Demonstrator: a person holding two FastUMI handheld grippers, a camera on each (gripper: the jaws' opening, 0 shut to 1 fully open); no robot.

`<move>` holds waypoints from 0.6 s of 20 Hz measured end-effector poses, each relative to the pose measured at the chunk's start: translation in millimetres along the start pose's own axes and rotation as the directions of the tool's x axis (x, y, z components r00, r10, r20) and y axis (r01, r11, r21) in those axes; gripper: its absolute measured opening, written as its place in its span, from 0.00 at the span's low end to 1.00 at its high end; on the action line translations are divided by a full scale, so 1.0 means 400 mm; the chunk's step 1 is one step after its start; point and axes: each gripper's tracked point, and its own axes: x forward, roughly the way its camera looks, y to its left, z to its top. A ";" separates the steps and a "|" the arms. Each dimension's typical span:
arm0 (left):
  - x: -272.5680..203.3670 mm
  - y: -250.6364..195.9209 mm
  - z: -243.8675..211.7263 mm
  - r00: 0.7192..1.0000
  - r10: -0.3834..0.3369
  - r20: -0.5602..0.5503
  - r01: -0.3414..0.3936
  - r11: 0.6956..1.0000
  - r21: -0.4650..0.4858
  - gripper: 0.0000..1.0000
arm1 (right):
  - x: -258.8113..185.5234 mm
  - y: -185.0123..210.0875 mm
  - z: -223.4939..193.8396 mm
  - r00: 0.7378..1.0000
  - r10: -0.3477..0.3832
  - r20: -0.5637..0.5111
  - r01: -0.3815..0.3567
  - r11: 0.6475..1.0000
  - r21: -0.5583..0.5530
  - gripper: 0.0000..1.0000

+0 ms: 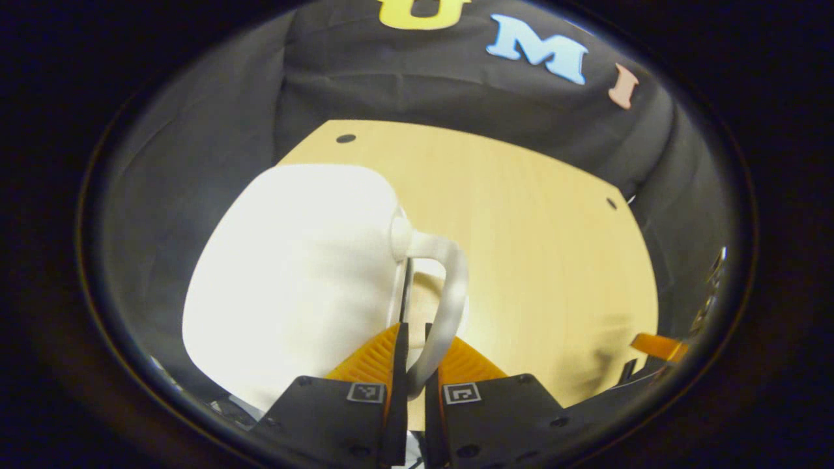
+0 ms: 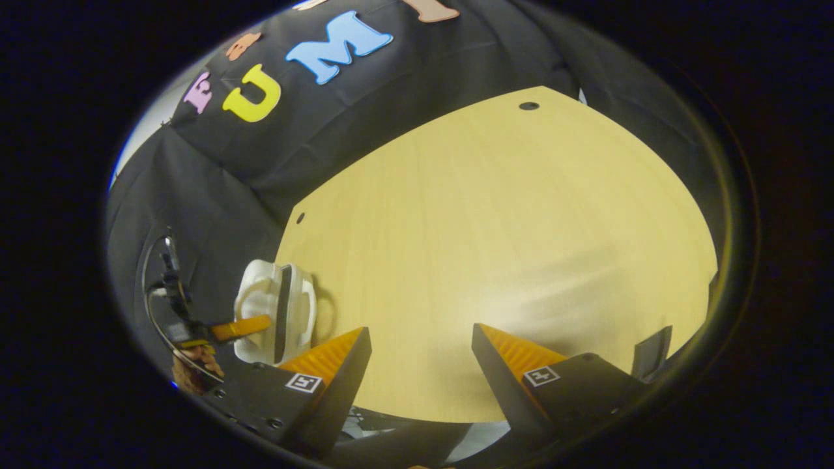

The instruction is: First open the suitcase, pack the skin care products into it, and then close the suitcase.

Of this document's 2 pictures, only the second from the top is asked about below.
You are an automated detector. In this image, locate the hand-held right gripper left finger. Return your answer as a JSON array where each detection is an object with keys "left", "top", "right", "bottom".
[{"left": 201, "top": 326, "right": 373, "bottom": 458}]

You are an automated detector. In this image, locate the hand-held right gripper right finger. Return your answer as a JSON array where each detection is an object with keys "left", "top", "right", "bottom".
[{"left": 472, "top": 323, "right": 651, "bottom": 450}]

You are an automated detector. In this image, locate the white suitcase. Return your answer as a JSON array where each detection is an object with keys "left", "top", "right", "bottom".
[{"left": 233, "top": 259, "right": 319, "bottom": 366}]

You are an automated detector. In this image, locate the thin grey cable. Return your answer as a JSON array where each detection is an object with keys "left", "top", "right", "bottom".
[{"left": 141, "top": 228, "right": 225, "bottom": 385}]

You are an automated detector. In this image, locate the black backdrop cloth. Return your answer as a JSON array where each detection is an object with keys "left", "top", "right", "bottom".
[{"left": 104, "top": 0, "right": 727, "bottom": 391}]

